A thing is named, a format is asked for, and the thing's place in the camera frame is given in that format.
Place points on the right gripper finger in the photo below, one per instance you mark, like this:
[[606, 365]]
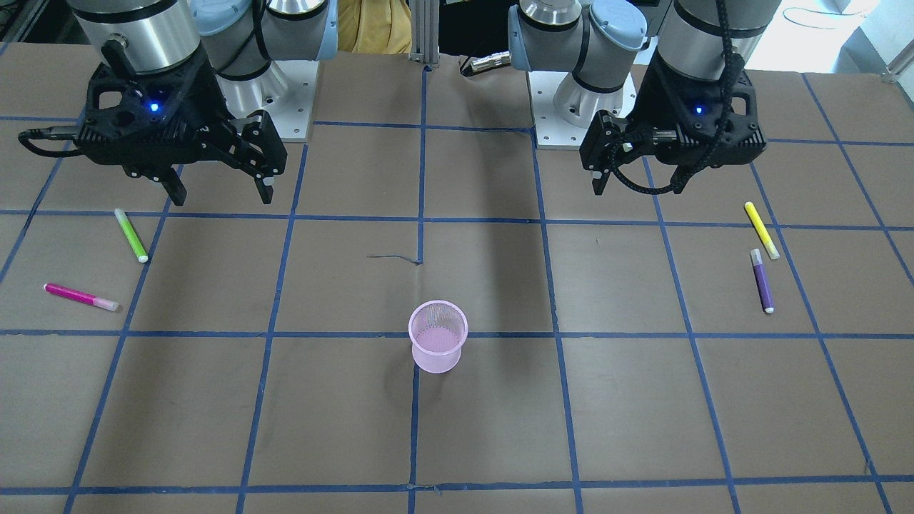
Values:
[[173, 186], [264, 184]]

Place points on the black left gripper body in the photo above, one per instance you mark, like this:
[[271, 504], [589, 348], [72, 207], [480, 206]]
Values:
[[658, 98]]

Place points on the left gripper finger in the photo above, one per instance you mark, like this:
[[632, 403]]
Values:
[[599, 181]]

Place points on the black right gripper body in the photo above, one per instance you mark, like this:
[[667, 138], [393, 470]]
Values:
[[202, 98]]

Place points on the pink pen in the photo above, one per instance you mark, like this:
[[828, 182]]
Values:
[[81, 297]]

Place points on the purple pen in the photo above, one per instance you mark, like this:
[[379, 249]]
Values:
[[761, 278]]

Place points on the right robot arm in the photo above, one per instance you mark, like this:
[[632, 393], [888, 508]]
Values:
[[239, 39]]

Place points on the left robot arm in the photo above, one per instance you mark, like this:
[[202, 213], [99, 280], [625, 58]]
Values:
[[601, 42]]

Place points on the pink mesh cup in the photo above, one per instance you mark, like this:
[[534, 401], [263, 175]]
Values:
[[437, 329]]

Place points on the green pen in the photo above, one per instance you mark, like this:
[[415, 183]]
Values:
[[131, 236]]

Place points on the yellow pen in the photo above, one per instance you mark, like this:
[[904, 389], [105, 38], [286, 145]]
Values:
[[761, 230]]

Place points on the person in yellow shirt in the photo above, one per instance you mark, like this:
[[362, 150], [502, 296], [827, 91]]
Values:
[[374, 27]]

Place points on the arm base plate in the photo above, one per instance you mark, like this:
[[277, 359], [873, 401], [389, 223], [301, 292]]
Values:
[[563, 109], [287, 91]]

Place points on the aluminium frame post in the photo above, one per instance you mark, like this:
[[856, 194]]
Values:
[[425, 16]]

